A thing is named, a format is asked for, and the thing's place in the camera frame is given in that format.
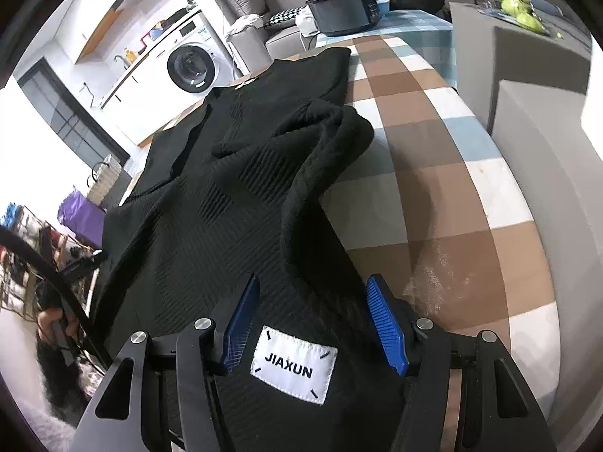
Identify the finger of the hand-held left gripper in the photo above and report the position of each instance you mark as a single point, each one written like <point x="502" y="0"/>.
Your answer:
<point x="85" y="263"/>

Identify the white washing machine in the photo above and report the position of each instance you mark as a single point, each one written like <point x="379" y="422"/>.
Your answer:
<point x="193" y="68"/>

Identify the person's left hand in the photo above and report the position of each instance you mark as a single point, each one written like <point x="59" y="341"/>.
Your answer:
<point x="47" y="322"/>

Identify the brown checked blanket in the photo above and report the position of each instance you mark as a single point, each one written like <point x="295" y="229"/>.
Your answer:
<point x="424" y="197"/>

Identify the black rice cooker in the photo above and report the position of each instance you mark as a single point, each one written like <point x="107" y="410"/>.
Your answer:
<point x="344" y="14"/>

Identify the dark glass door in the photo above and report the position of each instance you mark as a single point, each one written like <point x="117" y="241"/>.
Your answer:
<point x="66" y="108"/>

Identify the grey block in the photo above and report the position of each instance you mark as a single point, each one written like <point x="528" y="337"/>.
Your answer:
<point x="556" y="174"/>
<point x="518" y="56"/>

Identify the black white striped pillow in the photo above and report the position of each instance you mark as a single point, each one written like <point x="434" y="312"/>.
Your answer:
<point x="285" y="16"/>

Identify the blue checked tablecloth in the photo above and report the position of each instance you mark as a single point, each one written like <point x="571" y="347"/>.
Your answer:
<point x="414" y="21"/>

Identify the woven basket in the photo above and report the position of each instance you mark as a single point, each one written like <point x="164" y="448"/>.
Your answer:
<point x="106" y="183"/>

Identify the white wall cabinet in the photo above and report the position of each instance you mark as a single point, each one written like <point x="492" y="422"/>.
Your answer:
<point x="117" y="4"/>

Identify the purple bag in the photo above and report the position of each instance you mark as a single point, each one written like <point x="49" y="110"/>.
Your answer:
<point x="82" y="219"/>

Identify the storage shelf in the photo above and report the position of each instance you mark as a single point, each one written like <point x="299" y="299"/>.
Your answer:
<point x="28" y="245"/>

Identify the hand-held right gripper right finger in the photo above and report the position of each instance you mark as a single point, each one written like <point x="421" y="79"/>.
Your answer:
<point x="386" y="325"/>

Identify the black knit sweater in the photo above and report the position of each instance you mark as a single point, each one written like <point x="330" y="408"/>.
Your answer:
<point x="212" y="221"/>

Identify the green figure toy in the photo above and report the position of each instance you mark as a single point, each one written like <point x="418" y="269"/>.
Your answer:
<point x="518" y="4"/>

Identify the dark fuzzy cloth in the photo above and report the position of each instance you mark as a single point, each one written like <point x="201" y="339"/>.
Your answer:
<point x="61" y="386"/>

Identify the white cloth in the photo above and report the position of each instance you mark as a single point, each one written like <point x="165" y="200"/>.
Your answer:
<point x="242" y="26"/>

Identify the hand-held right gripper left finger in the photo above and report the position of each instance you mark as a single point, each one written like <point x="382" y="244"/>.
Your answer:
<point x="240" y="325"/>

